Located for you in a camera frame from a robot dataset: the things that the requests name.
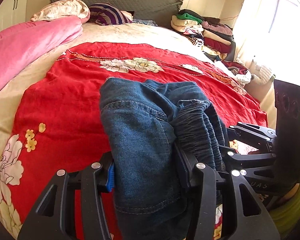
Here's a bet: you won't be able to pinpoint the red floral bedspread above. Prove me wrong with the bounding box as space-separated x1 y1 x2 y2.
0 42 268 236

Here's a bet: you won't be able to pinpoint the pile of folded clothes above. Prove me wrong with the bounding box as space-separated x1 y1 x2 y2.
171 9 252 87

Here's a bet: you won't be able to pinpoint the purple striped pillow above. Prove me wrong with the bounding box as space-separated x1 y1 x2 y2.
89 3 132 26

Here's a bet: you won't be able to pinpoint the blue denim pants lace trim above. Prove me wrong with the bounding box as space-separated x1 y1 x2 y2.
100 77 225 239

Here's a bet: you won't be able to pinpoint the cream wardrobe doors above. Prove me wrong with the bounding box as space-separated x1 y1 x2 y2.
0 0 27 31

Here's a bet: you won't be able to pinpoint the white knitted garment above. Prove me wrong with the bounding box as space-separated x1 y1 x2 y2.
249 60 276 86

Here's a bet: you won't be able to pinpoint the cream window curtain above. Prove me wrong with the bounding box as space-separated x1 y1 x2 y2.
234 0 300 128

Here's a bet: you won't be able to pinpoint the pink quilt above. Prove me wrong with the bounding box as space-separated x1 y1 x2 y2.
0 16 83 90

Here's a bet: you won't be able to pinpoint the floral cream pillow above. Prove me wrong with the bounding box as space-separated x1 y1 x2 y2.
30 0 90 23

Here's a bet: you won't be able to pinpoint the green sleeve right forearm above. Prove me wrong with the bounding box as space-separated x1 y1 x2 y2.
269 186 300 239

